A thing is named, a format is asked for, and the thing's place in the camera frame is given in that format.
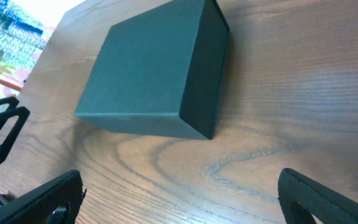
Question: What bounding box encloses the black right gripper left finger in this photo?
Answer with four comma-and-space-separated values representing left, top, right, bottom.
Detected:
0, 170, 84, 223

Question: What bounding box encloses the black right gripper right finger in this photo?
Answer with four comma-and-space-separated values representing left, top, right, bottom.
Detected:
278, 168, 358, 223

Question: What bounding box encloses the dark green gift box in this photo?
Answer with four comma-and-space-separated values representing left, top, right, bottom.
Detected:
75, 0, 230, 139

